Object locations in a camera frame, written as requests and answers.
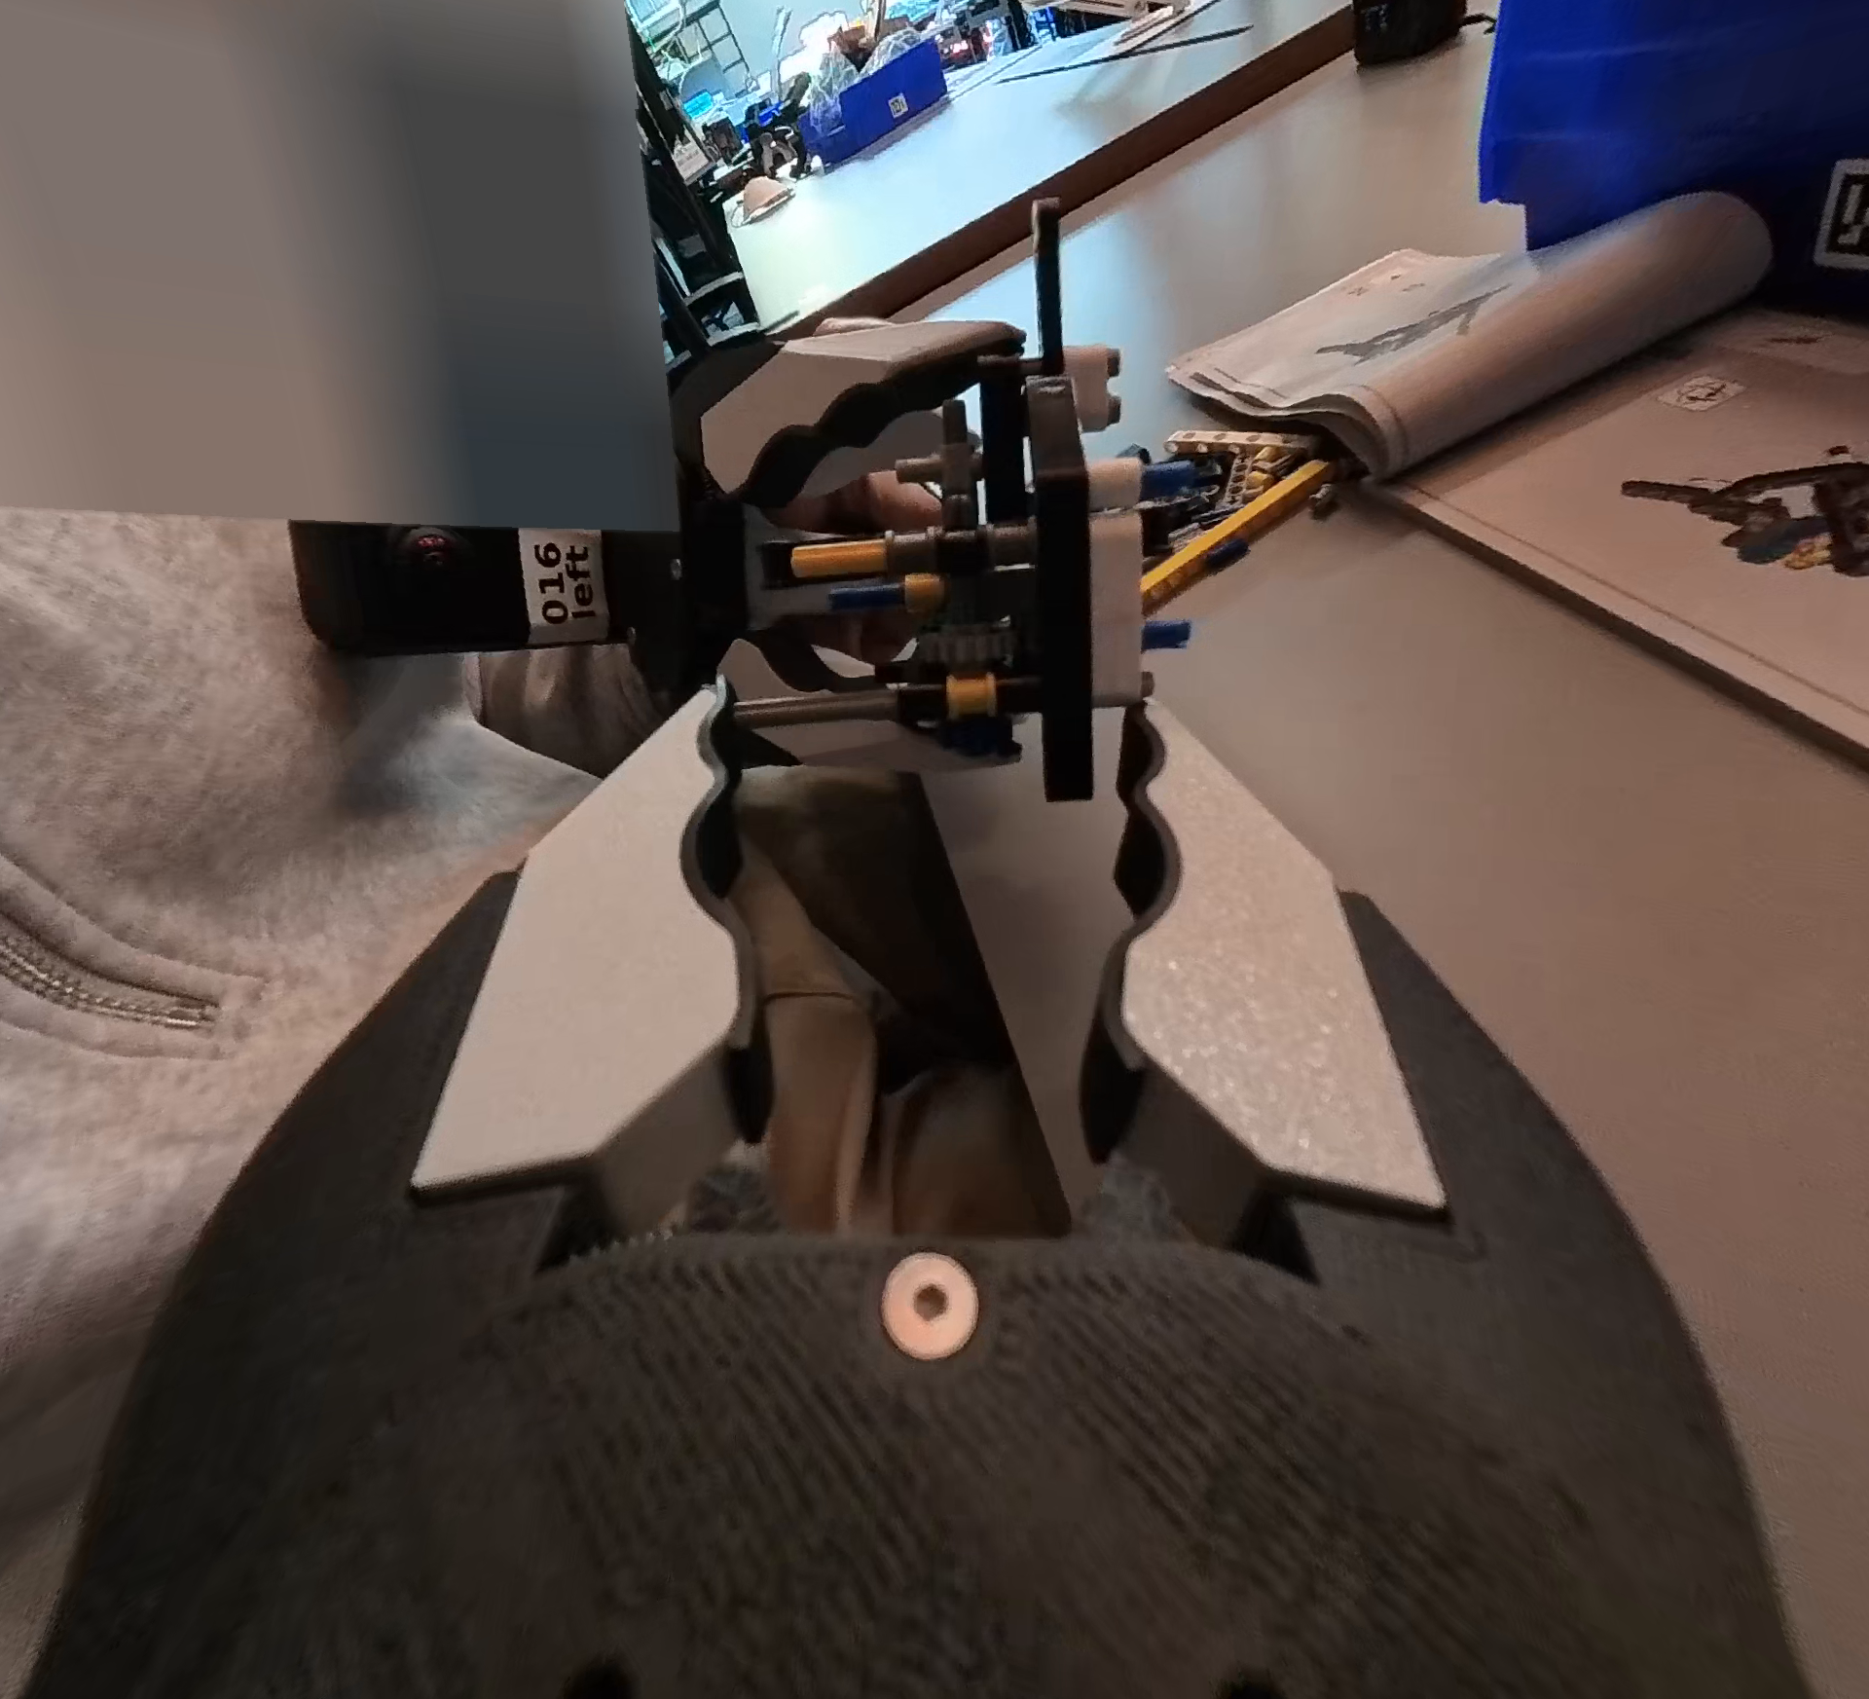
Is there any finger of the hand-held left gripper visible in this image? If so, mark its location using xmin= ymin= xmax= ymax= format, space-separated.
xmin=725 ymin=618 xmax=1029 ymax=770
xmin=698 ymin=318 xmax=1029 ymax=507

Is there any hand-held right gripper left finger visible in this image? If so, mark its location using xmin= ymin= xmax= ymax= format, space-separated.
xmin=412 ymin=680 xmax=778 ymax=1233

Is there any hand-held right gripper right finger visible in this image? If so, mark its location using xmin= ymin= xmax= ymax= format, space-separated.
xmin=1081 ymin=703 xmax=1449 ymax=1245

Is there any black and white lego assembly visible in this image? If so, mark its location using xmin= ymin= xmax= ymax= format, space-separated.
xmin=789 ymin=201 xmax=1192 ymax=803

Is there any pile of loose lego pieces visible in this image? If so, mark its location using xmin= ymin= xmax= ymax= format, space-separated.
xmin=1136 ymin=421 xmax=1350 ymax=608

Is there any open lego instruction manual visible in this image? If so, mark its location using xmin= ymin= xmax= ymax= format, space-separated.
xmin=1377 ymin=308 xmax=1869 ymax=770

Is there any person's left hand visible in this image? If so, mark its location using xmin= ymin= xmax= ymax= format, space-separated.
xmin=772 ymin=470 xmax=949 ymax=544

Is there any blue plastic bin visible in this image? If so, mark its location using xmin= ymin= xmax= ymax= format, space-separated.
xmin=797 ymin=37 xmax=953 ymax=168
xmin=1475 ymin=0 xmax=1869 ymax=320

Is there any grey hooded sweatshirt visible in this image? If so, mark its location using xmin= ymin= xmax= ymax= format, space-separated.
xmin=0 ymin=505 xmax=663 ymax=1454

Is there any small black box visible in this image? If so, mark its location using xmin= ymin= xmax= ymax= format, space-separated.
xmin=1350 ymin=0 xmax=1473 ymax=68

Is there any folded instruction booklet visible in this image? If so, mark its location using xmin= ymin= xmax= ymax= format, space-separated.
xmin=1165 ymin=191 xmax=1778 ymax=483

